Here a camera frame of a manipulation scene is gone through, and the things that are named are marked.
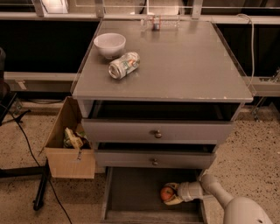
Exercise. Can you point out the red apple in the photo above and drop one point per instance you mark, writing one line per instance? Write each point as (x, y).
(166, 193)

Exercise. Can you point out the crushed soda can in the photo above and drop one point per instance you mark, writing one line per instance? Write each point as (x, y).
(124, 65)

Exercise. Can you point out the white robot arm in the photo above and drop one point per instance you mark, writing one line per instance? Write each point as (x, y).
(237, 210)

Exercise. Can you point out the crumpled snack wrappers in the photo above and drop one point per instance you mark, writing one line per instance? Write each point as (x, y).
(75, 139)

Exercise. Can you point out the cardboard box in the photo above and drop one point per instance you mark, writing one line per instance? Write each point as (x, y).
(64, 160)

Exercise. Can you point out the clear plastic water bottle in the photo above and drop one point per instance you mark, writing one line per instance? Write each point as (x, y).
(160, 22)

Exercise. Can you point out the middle grey drawer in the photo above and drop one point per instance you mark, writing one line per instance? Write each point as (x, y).
(152, 159)

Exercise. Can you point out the open bottom grey drawer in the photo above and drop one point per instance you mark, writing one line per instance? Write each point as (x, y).
(132, 196)

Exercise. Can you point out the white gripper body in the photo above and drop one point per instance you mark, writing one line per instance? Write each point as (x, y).
(185, 192)

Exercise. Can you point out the top grey drawer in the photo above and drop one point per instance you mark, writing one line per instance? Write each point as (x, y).
(156, 132)

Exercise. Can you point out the grey drawer cabinet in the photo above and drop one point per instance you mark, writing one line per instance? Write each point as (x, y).
(184, 75)

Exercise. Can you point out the white ceramic bowl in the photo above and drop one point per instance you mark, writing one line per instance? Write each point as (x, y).
(110, 45)

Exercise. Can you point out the black stand base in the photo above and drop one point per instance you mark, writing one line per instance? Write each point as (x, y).
(42, 170)

